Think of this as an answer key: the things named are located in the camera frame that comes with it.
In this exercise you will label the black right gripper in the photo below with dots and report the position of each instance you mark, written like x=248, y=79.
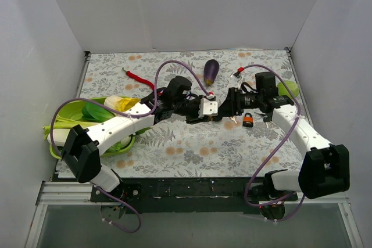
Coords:
x=231, y=101

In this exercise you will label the orange padlock black keys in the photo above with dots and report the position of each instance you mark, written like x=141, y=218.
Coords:
x=267, y=120

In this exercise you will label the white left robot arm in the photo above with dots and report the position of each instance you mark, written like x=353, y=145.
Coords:
x=83, y=147

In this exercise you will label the green lettuce leaf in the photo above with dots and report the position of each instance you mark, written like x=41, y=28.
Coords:
x=126, y=143

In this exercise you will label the yellow padlock keys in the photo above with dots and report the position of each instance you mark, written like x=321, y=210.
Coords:
x=233, y=119

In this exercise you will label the green tray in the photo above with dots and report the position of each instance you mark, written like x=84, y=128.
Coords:
x=51, y=149

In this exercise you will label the red chili pepper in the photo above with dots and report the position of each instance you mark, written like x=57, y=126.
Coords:
x=139, y=79

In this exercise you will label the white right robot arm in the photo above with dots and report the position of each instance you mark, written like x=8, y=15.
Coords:
x=325, y=167

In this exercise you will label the green bok choy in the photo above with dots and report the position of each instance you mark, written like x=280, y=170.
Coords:
x=90, y=111

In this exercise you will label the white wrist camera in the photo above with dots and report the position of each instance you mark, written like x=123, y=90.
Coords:
x=208, y=108
x=237, y=75

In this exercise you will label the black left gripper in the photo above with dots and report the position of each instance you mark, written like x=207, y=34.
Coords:
x=196, y=112

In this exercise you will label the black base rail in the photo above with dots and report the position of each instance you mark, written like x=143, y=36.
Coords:
x=186, y=195

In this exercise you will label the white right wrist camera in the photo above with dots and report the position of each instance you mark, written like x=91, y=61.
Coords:
x=237, y=75

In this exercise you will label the purple eggplant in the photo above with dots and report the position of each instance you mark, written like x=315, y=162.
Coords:
x=210, y=72

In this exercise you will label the aluminium frame rail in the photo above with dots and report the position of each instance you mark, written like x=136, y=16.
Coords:
x=73, y=193

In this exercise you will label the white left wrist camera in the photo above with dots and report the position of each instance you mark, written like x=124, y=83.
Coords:
x=208, y=108

